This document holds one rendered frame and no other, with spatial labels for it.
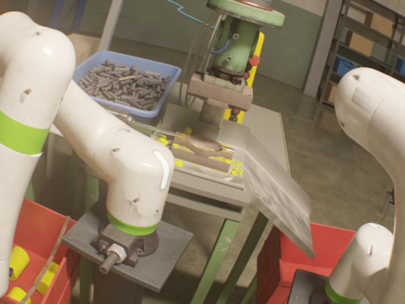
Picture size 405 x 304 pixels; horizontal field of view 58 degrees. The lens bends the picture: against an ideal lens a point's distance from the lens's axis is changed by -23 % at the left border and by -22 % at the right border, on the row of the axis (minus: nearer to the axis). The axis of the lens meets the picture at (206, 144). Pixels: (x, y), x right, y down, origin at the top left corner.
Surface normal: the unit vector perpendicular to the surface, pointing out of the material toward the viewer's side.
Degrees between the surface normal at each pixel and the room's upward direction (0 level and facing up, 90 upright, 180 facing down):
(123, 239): 0
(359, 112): 94
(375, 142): 111
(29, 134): 90
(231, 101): 90
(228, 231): 90
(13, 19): 15
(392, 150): 100
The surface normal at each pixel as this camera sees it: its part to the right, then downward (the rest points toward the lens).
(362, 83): -0.51, -0.56
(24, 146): 0.57, 0.48
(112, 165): -0.61, 0.12
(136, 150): 0.14, -0.79
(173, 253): 0.27, -0.87
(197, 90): -0.09, 0.40
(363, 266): -0.87, -0.18
